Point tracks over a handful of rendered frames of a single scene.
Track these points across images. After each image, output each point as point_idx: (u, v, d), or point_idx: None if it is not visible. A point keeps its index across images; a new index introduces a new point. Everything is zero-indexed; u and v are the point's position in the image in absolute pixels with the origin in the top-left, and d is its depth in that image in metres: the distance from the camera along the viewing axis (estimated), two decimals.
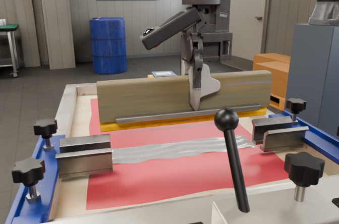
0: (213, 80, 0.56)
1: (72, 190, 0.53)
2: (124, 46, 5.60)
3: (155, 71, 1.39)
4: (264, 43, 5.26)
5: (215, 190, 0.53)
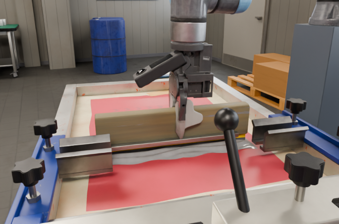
0: (196, 114, 0.65)
1: (72, 191, 0.53)
2: (124, 46, 5.60)
3: None
4: (264, 43, 5.26)
5: (215, 191, 0.53)
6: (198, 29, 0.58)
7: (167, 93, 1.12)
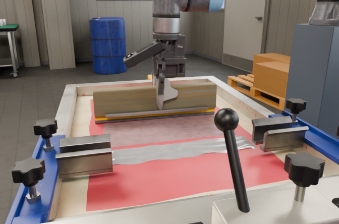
0: (172, 90, 0.82)
1: (72, 191, 0.53)
2: (124, 46, 5.60)
3: None
4: (264, 43, 5.26)
5: (215, 191, 0.53)
6: (173, 22, 0.76)
7: None
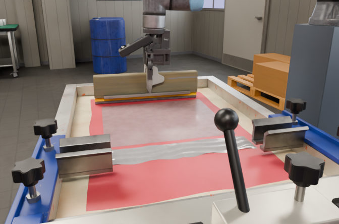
0: (160, 76, 0.98)
1: (72, 191, 0.53)
2: None
3: None
4: (264, 43, 5.26)
5: (215, 191, 0.53)
6: (159, 19, 0.92)
7: None
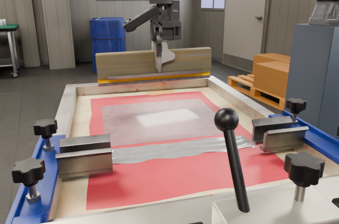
0: (170, 52, 0.88)
1: (72, 190, 0.53)
2: (124, 46, 5.60)
3: None
4: (264, 43, 5.26)
5: (215, 190, 0.53)
6: None
7: (167, 92, 1.12)
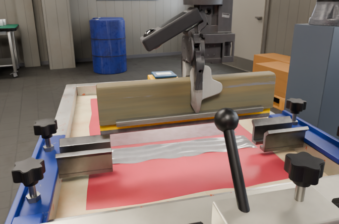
0: (215, 82, 0.55)
1: (72, 190, 0.53)
2: (124, 46, 5.60)
3: (155, 71, 1.39)
4: (264, 43, 5.26)
5: (215, 190, 0.53)
6: None
7: None
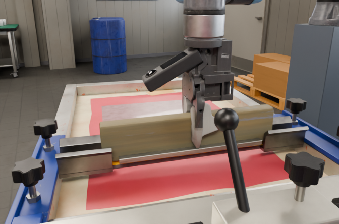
0: None
1: (72, 190, 0.53)
2: (124, 46, 5.60)
3: None
4: (264, 43, 5.26)
5: (215, 190, 0.53)
6: (217, 22, 0.50)
7: (167, 92, 1.12)
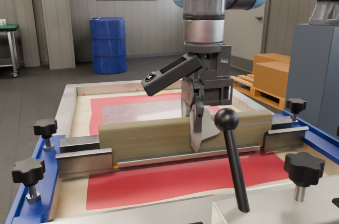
0: (214, 124, 0.57)
1: (72, 190, 0.53)
2: (124, 46, 5.60)
3: (155, 71, 1.39)
4: (264, 43, 5.26)
5: (215, 190, 0.53)
6: (216, 28, 0.51)
7: (167, 92, 1.12)
